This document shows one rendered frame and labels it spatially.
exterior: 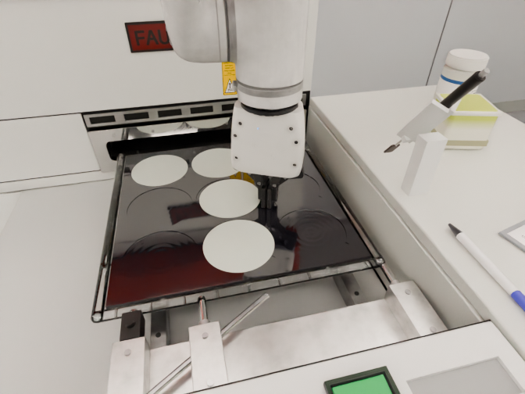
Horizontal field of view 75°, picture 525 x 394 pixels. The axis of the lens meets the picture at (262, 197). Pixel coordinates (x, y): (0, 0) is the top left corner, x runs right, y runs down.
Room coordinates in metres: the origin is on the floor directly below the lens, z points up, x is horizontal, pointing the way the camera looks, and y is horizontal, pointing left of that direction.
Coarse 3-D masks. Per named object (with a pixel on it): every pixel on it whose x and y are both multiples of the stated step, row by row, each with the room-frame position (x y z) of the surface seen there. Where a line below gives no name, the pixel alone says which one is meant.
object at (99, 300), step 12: (120, 156) 0.56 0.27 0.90; (120, 168) 0.52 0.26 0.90; (120, 180) 0.49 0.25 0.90; (120, 192) 0.46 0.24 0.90; (108, 216) 0.39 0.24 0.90; (108, 228) 0.36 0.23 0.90; (108, 240) 0.34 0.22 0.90; (108, 252) 0.32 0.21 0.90; (108, 264) 0.30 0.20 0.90; (108, 276) 0.28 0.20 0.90; (96, 288) 0.26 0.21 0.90; (96, 300) 0.24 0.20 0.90; (96, 312) 0.22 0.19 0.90
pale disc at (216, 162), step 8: (208, 152) 0.58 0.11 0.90; (216, 152) 0.58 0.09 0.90; (224, 152) 0.58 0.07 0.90; (192, 160) 0.55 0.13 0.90; (200, 160) 0.55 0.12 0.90; (208, 160) 0.55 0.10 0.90; (216, 160) 0.55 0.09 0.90; (224, 160) 0.55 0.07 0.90; (200, 168) 0.52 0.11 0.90; (208, 168) 0.52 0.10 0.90; (216, 168) 0.52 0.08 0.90; (224, 168) 0.52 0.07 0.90; (232, 168) 0.52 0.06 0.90; (208, 176) 0.50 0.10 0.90; (216, 176) 0.50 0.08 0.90; (224, 176) 0.50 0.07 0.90
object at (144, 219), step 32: (128, 160) 0.55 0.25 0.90; (128, 192) 0.45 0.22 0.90; (160, 192) 0.45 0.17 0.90; (192, 192) 0.45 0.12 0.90; (288, 192) 0.45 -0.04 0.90; (320, 192) 0.45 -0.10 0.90; (128, 224) 0.37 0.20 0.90; (160, 224) 0.37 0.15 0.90; (192, 224) 0.37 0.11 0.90; (288, 224) 0.37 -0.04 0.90; (320, 224) 0.37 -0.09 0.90; (128, 256) 0.31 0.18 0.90; (160, 256) 0.31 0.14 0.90; (192, 256) 0.31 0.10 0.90; (288, 256) 0.31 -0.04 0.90; (320, 256) 0.31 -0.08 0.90; (352, 256) 0.31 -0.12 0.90; (128, 288) 0.26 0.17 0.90; (160, 288) 0.26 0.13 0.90; (192, 288) 0.26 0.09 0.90
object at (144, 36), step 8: (144, 24) 0.63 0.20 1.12; (152, 24) 0.63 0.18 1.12; (160, 24) 0.63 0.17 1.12; (136, 32) 0.62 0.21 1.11; (144, 32) 0.62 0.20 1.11; (152, 32) 0.63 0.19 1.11; (160, 32) 0.63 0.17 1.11; (136, 40) 0.62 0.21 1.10; (144, 40) 0.62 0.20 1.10; (152, 40) 0.63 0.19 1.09; (160, 40) 0.63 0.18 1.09; (168, 40) 0.63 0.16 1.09; (136, 48) 0.62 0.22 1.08; (144, 48) 0.62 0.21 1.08; (152, 48) 0.63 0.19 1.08
